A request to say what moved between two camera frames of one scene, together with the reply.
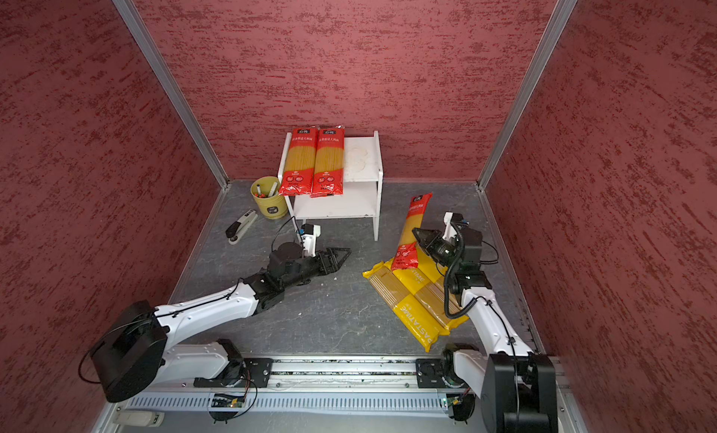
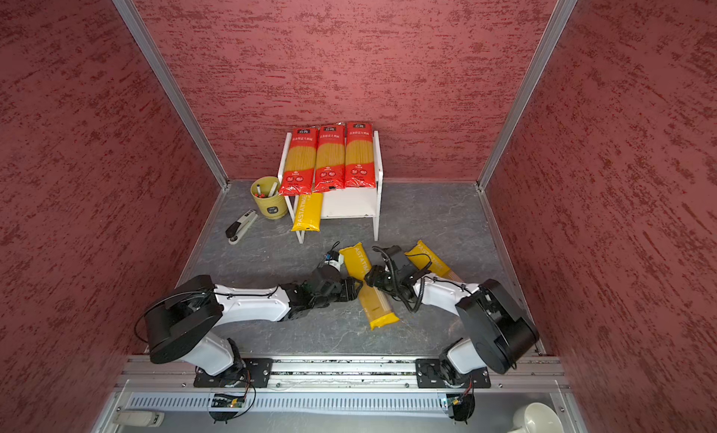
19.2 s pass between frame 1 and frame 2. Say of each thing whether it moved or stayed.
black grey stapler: stayed
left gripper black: moved
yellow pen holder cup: stayed
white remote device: stayed
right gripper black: moved
